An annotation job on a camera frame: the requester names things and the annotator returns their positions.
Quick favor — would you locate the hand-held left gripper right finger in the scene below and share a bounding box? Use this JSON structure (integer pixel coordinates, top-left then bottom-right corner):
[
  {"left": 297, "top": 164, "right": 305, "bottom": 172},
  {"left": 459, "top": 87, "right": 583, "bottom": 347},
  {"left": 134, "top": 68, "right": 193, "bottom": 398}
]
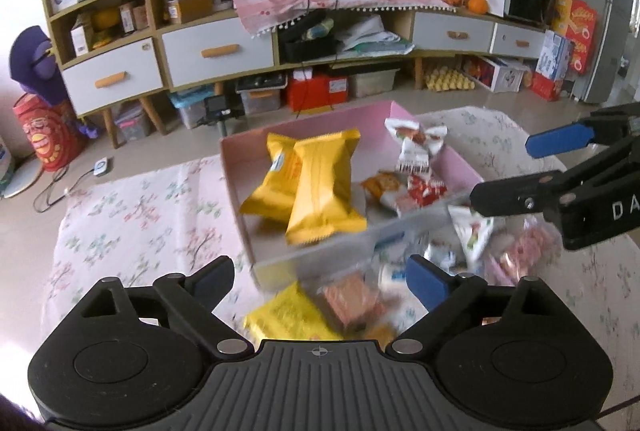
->
[{"left": 385, "top": 254, "right": 563, "bottom": 362}]

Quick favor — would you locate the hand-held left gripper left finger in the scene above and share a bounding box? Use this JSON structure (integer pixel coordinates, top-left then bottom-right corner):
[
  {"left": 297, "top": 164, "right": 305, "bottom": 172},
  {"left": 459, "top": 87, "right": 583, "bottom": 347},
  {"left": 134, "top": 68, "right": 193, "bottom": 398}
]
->
[{"left": 75, "top": 256, "right": 256, "bottom": 362}]

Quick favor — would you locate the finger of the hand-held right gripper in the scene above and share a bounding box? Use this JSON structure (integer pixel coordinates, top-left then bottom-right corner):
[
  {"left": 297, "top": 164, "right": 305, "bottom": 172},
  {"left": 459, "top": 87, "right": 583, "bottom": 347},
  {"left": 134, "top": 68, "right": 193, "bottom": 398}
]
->
[
  {"left": 470, "top": 138, "right": 640, "bottom": 218},
  {"left": 526, "top": 102, "right": 640, "bottom": 159}
]

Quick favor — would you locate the red snack packet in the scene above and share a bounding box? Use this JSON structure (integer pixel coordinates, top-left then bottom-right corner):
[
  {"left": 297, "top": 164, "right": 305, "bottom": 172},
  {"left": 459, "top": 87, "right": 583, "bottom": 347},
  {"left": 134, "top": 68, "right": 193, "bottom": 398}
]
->
[{"left": 395, "top": 175, "right": 449, "bottom": 218}]

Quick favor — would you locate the yellow snack packet blue label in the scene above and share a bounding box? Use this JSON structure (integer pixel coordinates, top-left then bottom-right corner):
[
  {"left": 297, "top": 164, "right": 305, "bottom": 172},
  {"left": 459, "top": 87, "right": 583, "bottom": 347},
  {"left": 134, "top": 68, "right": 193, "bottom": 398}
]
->
[{"left": 239, "top": 131, "right": 302, "bottom": 223}]

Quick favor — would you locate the small orange snack packet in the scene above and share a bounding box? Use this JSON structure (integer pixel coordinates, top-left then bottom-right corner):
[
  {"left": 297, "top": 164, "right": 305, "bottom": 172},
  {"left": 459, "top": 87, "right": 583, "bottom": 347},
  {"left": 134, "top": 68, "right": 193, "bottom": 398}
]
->
[{"left": 361, "top": 171, "right": 404, "bottom": 203}]

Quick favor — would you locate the white packet with red print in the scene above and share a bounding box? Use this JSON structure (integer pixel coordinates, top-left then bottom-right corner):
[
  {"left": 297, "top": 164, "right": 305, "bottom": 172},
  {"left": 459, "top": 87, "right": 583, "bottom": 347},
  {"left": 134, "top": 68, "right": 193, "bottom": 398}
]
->
[{"left": 384, "top": 117, "right": 449, "bottom": 175}]

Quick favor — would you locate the pink cardboard box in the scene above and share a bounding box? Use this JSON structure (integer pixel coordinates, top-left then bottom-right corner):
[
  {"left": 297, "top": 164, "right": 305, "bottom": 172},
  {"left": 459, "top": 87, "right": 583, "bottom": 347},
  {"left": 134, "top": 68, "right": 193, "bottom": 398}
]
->
[{"left": 219, "top": 100, "right": 484, "bottom": 293}]

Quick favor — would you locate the white and green snack packet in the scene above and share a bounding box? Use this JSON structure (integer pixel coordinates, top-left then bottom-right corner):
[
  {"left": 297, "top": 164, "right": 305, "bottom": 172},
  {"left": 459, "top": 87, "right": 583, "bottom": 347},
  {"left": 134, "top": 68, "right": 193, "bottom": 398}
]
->
[{"left": 446, "top": 205, "right": 497, "bottom": 263}]

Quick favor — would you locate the clear pink candy packet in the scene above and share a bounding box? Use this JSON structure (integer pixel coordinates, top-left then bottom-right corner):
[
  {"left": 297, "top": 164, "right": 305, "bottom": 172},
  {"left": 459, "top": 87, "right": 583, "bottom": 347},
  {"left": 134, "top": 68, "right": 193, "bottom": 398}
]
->
[{"left": 492, "top": 218, "right": 564, "bottom": 285}]

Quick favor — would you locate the brown biscuit packet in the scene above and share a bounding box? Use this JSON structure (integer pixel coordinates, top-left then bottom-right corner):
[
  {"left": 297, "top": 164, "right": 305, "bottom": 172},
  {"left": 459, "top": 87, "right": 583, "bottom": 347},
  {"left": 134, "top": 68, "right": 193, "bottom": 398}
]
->
[{"left": 321, "top": 273, "right": 387, "bottom": 333}]

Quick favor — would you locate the white printed box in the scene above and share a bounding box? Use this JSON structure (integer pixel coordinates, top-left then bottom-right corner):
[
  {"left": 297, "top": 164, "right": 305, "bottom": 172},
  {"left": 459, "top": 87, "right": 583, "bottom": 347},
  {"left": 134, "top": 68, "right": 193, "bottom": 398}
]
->
[{"left": 461, "top": 55, "right": 529, "bottom": 93}]

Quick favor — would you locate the blue and white carton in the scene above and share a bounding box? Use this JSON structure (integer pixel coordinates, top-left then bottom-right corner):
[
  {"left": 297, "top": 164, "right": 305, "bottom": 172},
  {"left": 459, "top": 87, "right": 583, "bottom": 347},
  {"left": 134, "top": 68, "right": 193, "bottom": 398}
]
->
[{"left": 534, "top": 30, "right": 574, "bottom": 80}]

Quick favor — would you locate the orange cardboard carton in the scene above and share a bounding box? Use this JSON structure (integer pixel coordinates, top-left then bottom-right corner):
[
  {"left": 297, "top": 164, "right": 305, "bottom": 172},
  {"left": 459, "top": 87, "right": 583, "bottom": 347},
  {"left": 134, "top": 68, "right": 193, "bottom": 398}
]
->
[{"left": 551, "top": 0, "right": 599, "bottom": 75}]

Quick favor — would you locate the yellow egg-shaped toys pack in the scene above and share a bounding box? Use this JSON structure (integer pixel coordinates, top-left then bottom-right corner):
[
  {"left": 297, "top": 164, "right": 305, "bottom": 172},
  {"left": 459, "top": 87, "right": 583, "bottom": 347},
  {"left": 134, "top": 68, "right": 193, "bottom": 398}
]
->
[{"left": 424, "top": 66, "right": 477, "bottom": 93}]

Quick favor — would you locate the grey refrigerator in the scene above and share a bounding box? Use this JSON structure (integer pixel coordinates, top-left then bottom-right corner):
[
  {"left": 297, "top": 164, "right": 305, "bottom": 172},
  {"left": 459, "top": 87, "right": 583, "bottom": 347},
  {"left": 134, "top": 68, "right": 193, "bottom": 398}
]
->
[{"left": 579, "top": 0, "right": 640, "bottom": 105}]

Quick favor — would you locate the clear storage bin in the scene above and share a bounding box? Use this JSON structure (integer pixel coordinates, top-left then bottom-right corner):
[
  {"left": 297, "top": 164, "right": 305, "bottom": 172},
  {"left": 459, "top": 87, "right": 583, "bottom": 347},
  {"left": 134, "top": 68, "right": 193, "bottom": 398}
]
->
[
  {"left": 169, "top": 86, "right": 217, "bottom": 130},
  {"left": 236, "top": 78, "right": 288, "bottom": 115}
]

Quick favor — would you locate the red storage box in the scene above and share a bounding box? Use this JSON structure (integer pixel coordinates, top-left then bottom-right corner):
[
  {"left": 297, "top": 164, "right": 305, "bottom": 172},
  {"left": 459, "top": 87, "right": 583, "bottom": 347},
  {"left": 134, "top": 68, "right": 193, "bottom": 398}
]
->
[{"left": 286, "top": 72, "right": 349, "bottom": 112}]

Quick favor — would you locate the round white stand base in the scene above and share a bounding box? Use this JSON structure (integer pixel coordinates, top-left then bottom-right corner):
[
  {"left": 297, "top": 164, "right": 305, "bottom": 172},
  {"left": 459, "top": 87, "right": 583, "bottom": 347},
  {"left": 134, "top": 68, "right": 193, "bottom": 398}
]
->
[{"left": 0, "top": 156, "right": 44, "bottom": 200}]

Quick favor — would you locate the red lantern bag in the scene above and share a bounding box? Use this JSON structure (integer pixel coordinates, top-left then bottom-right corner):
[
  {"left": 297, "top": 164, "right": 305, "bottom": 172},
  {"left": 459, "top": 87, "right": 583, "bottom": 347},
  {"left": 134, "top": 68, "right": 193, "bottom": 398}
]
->
[{"left": 12, "top": 94, "right": 84, "bottom": 173}]

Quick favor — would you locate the wooden cabinet with white drawers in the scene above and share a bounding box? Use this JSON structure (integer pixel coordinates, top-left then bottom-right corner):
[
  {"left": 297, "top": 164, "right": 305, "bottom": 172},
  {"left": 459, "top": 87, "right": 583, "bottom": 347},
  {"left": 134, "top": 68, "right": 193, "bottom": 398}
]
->
[{"left": 37, "top": 0, "right": 549, "bottom": 150}]

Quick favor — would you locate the purple plush toy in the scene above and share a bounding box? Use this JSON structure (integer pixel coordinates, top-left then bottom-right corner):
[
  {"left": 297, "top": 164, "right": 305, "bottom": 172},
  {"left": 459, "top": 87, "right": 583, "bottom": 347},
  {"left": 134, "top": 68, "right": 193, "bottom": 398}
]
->
[{"left": 9, "top": 26, "right": 102, "bottom": 138}]

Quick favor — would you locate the white charger with cable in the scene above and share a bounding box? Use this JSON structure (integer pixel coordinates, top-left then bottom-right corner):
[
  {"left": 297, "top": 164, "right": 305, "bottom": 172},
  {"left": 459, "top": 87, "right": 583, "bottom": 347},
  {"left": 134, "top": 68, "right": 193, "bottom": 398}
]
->
[{"left": 32, "top": 156, "right": 112, "bottom": 214}]

